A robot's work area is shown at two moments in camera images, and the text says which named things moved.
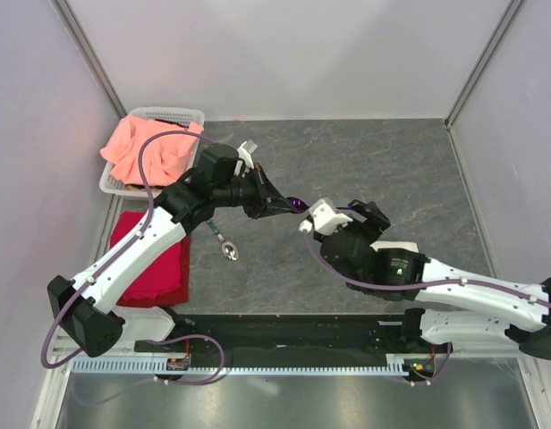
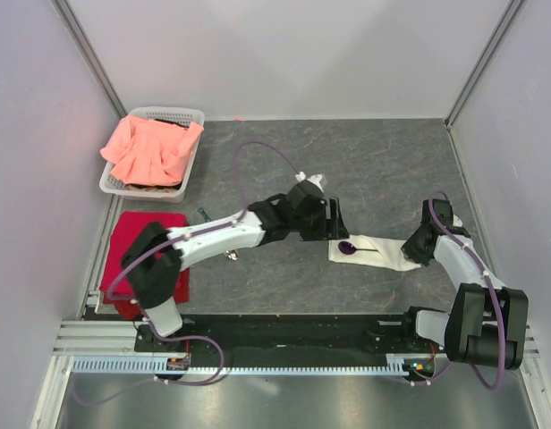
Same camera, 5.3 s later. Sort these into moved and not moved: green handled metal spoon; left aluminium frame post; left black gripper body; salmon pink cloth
Moved: left black gripper body
Not moved: salmon pink cloth; left aluminium frame post; green handled metal spoon
